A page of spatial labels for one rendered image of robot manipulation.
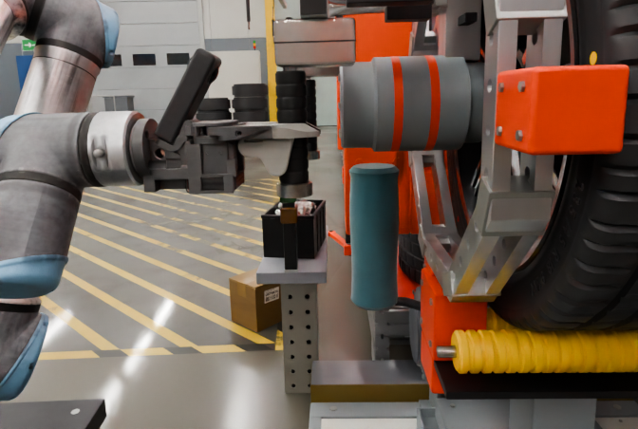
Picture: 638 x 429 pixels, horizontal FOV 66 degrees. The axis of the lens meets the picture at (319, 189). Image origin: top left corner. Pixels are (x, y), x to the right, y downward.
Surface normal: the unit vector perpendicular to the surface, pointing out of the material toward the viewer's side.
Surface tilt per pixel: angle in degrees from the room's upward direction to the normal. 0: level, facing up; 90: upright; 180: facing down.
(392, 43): 90
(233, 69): 90
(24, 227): 59
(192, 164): 90
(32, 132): 53
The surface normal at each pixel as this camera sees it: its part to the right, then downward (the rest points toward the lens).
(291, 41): -0.03, 0.19
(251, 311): -0.68, 0.16
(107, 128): -0.04, -0.42
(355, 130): -0.01, 0.70
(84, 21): 0.56, -0.07
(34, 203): 0.48, -0.41
